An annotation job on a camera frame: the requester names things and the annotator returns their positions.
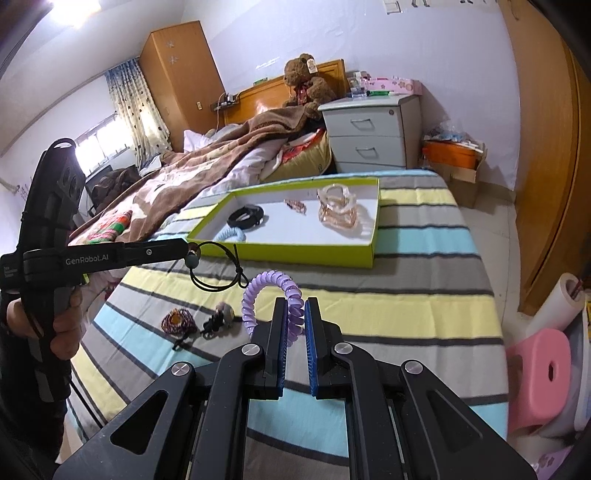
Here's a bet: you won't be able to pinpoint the pink floral box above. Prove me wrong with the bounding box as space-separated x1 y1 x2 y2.
367 76 422 95

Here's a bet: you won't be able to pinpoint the black hair tie teal bead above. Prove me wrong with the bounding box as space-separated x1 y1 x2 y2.
185 241 250 292

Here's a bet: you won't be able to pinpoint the orange box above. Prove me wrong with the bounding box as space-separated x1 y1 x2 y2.
422 138 481 171

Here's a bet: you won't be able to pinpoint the large wooden wardrobe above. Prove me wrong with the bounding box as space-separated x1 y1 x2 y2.
499 0 591 315

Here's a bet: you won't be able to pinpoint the clear hair claw clip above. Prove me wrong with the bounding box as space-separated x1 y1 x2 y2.
316 183 360 228

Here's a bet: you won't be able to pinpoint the clear glass jar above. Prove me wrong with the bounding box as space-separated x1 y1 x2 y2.
347 71 370 97

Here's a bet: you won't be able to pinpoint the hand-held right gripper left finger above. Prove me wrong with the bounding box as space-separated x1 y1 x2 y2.
53 298 289 480

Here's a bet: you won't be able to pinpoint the dotted curtain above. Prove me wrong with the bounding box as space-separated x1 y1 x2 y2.
105 58 172 160

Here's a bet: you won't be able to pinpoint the purple spiral hair tie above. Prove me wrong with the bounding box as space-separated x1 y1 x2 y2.
241 271 306 349

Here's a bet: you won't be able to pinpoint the narrow wooden wardrobe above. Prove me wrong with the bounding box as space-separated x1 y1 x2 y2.
139 7 227 153

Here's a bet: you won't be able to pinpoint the brown teddy bear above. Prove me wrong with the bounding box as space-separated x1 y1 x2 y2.
283 53 338 108

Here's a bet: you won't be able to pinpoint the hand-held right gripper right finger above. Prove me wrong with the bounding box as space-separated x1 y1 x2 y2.
305 298 539 480

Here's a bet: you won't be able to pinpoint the pink plastic stool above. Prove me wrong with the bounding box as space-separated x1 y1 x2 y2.
505 329 585 435

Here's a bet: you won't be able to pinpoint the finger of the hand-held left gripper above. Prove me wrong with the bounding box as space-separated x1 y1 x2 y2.
121 237 200 267

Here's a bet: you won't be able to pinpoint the brown bead bracelet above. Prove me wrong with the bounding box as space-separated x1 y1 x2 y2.
161 308 195 335

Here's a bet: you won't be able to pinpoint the window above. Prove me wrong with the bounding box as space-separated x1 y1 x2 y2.
74 111 139 178

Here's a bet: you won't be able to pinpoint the black fitness band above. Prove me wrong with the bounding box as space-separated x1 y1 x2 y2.
226 205 266 229

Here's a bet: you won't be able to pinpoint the lime green cardboard box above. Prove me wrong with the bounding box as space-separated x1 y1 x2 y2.
187 178 382 269

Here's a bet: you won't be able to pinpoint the yellow pillow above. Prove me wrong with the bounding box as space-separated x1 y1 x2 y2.
265 131 333 183

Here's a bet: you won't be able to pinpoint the brown patterned blanket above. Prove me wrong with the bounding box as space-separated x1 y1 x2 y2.
69 104 324 245

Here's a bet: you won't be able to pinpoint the wooden headboard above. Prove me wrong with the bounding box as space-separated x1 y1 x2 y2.
222 58 346 126

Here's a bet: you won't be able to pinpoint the white pillow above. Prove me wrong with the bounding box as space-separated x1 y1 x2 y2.
184 129 218 151

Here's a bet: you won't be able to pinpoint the white paper roll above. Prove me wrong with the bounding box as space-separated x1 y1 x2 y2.
526 272 583 342

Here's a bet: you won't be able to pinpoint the dark chair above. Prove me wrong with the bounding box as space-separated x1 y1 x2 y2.
85 165 141 217

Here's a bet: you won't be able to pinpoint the clear plastic bags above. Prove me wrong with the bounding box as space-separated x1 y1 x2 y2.
425 121 486 149

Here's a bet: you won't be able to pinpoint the brown cardboard box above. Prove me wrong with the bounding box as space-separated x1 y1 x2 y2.
445 152 489 209

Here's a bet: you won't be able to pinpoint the lilac floral box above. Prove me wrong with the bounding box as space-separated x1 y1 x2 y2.
531 443 587 480

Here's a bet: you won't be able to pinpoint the person's left hand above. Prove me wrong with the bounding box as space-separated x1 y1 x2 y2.
6 285 90 361

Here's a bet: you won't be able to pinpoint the white nightstand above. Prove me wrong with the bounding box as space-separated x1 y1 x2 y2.
318 93 422 174

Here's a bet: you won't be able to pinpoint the striped table cloth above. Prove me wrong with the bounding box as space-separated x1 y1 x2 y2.
69 168 509 480

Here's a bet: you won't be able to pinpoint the person's left forearm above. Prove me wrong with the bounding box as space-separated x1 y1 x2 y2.
0 330 51 462

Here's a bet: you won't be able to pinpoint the black hair tie pink bead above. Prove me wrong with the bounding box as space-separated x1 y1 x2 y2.
172 302 237 352

